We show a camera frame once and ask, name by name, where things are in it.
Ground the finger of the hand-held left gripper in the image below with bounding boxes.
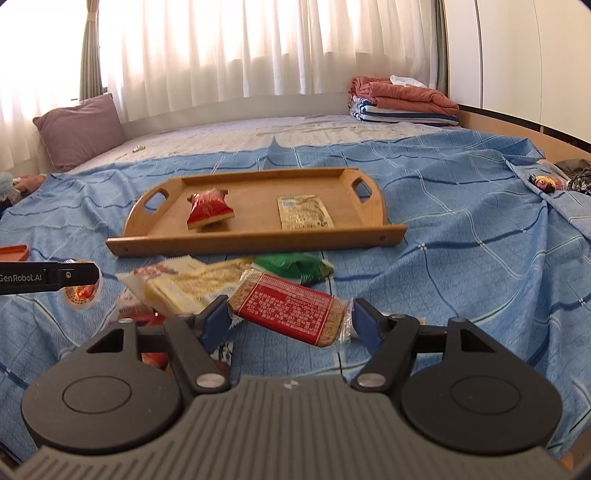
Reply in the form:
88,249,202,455
58,260,103,292

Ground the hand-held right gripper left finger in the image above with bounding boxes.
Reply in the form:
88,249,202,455
87,295,232,395

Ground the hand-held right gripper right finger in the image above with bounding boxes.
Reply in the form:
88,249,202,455
350,298,499,394

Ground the red jelly cup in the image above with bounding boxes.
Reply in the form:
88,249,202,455
62,280,103,311

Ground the gold foil snack packet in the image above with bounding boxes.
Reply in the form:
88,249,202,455
194,257,256,301
276,194,335,232

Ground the white pastry packet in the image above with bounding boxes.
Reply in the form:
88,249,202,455
115,256,222,319

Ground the small red snack packet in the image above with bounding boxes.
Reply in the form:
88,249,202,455
139,351,171,370
115,295,169,326

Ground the red label biscuit packet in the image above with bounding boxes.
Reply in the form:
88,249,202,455
226,270,365,349

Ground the green snack packet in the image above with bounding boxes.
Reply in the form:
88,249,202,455
252,251,335,287

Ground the wooden tray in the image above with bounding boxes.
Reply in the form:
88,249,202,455
105,167,409,258

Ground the orange box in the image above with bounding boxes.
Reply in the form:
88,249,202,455
0,244,31,265

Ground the pink and blue cloth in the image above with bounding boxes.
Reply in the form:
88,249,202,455
0,172,47,205

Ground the blue checked bedsheet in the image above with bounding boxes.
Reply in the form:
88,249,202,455
0,124,591,464

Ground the purple pillow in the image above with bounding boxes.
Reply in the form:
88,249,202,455
32,93,127,174

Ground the grey patterned mattress pad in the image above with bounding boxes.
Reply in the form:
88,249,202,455
65,113,419,175

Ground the folded striped blue blanket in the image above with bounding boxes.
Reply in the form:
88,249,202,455
348,97,460,128

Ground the beige curtain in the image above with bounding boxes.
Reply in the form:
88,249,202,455
435,0,452,97
78,0,105,100

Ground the folded pink blanket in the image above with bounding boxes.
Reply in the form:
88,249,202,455
348,76,460,116

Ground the colourful small toy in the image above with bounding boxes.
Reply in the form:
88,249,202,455
529,173,567,193

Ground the dark clothing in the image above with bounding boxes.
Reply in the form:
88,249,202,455
554,158,591,197

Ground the white sheer curtain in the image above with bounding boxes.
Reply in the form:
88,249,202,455
0,0,444,126

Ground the white wardrobe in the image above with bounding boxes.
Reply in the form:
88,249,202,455
444,0,591,141

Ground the wooden bed frame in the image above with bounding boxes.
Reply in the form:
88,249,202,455
455,104,591,163

